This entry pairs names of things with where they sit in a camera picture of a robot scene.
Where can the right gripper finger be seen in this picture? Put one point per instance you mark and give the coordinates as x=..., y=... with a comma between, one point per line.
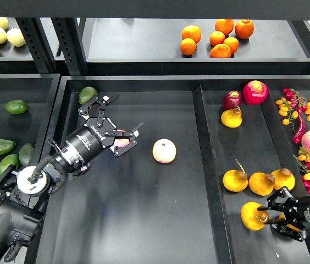
x=280, y=226
x=281, y=200

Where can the black left tray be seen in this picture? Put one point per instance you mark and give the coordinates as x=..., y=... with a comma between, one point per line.
x=39, y=92

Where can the orange far left bottom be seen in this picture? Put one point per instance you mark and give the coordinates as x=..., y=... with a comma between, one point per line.
x=188, y=46

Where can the light green avocado left tray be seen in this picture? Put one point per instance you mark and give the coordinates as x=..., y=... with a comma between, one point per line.
x=12, y=159

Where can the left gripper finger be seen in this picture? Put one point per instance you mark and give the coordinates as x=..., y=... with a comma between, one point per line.
x=112, y=138
x=99, y=103

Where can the green avocado at tray wall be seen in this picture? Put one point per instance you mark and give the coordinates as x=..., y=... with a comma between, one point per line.
x=25, y=154

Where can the green avocado upper left tray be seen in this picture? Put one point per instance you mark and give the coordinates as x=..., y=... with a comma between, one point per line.
x=16, y=107

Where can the black tray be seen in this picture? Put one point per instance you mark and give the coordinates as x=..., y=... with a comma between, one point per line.
x=39, y=92
x=133, y=209

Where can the black centre tray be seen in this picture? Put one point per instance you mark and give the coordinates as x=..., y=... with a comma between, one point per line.
x=133, y=209

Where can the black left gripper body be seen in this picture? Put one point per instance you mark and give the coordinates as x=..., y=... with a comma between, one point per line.
x=92, y=138

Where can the big red apple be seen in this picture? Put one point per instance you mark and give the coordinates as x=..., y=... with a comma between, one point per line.
x=255, y=92

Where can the pale yellow pear right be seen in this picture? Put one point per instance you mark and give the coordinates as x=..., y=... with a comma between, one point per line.
x=15, y=37

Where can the orange centre small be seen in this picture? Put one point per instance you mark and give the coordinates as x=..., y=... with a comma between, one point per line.
x=216, y=37

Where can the orange far left top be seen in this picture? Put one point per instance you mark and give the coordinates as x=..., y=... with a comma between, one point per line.
x=192, y=32

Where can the upper cherry tomato bunch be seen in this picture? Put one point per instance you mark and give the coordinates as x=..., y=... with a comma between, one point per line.
x=292, y=105

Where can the orange right middle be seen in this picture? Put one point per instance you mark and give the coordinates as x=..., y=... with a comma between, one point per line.
x=233, y=43

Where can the pink apple left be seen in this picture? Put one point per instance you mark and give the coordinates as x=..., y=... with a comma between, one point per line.
x=120, y=143

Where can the black shelf frame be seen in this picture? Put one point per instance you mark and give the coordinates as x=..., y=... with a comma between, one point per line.
x=293, y=11

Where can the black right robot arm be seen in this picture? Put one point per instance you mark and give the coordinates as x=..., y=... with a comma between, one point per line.
x=296, y=213

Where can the orange front bottom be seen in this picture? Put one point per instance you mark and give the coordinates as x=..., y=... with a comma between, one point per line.
x=221, y=51

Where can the dark red small apple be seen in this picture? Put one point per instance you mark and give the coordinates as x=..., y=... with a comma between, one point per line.
x=231, y=100

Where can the red chili pepper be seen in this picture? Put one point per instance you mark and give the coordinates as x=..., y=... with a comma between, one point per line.
x=300, y=130

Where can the green avocado at tray corner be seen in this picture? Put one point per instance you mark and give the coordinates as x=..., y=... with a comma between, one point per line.
x=86, y=94

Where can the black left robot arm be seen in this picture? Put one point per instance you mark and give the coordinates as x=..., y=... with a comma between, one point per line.
x=22, y=193

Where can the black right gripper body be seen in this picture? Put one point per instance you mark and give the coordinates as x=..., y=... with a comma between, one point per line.
x=300, y=214

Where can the pale pink apple centre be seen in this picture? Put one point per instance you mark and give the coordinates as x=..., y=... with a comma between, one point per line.
x=164, y=151

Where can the orange top middle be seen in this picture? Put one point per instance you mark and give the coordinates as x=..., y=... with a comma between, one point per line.
x=225, y=26

